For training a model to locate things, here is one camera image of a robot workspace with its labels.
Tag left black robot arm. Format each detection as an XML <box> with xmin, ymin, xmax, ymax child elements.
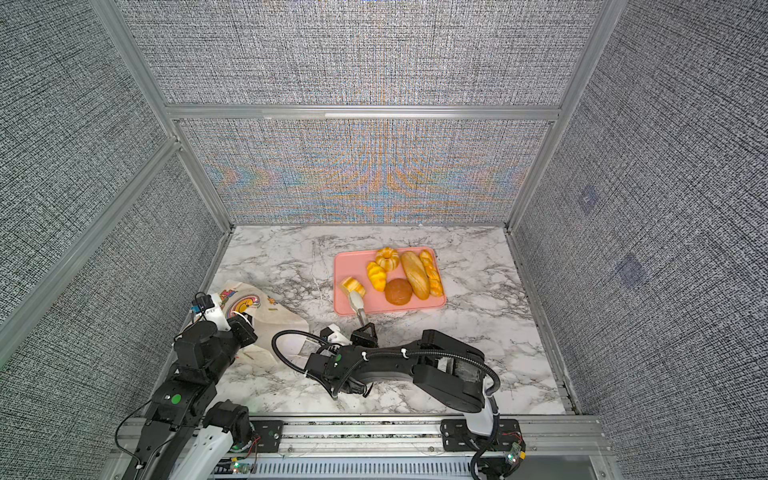
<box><xmin>123</xmin><ymin>314</ymin><xmax>258</xmax><ymax>479</ymax></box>

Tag long golden fake baguette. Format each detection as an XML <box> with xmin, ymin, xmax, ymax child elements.
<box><xmin>400</xmin><ymin>251</ymin><xmax>431</xmax><ymax>300</ymax></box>

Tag pink plastic tray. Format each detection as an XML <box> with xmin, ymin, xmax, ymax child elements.
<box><xmin>333</xmin><ymin>247</ymin><xmax>446</xmax><ymax>316</ymax></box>

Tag aluminium cage frame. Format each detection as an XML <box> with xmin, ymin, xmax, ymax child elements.
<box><xmin>0</xmin><ymin>0</ymin><xmax>768</xmax><ymax>421</ymax></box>

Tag white printed paper bag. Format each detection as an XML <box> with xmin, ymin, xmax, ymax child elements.
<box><xmin>213</xmin><ymin>281</ymin><xmax>309</xmax><ymax>368</ymax></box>

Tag small yellow striped fake bread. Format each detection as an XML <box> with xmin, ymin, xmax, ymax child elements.
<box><xmin>339</xmin><ymin>277</ymin><xmax>366</xmax><ymax>297</ymax></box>

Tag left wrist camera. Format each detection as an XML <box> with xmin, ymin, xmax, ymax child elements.
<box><xmin>191</xmin><ymin>292</ymin><xmax>231</xmax><ymax>331</ymax></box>

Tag small yellow fake croissant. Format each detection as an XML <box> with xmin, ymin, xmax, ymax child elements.
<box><xmin>366</xmin><ymin>262</ymin><xmax>387</xmax><ymax>292</ymax></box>

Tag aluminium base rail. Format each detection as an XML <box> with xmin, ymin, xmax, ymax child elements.
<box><xmin>98</xmin><ymin>414</ymin><xmax>623</xmax><ymax>479</ymax></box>

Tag twisted yellow fake bread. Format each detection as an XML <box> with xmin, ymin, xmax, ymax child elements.
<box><xmin>419</xmin><ymin>250</ymin><xmax>444</xmax><ymax>297</ymax></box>

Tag round brown fake bun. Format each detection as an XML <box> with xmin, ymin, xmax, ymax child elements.
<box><xmin>384</xmin><ymin>278</ymin><xmax>413</xmax><ymax>306</ymax></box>

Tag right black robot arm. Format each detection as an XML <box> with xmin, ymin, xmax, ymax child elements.
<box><xmin>271</xmin><ymin>306</ymin><xmax>526</xmax><ymax>479</ymax></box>

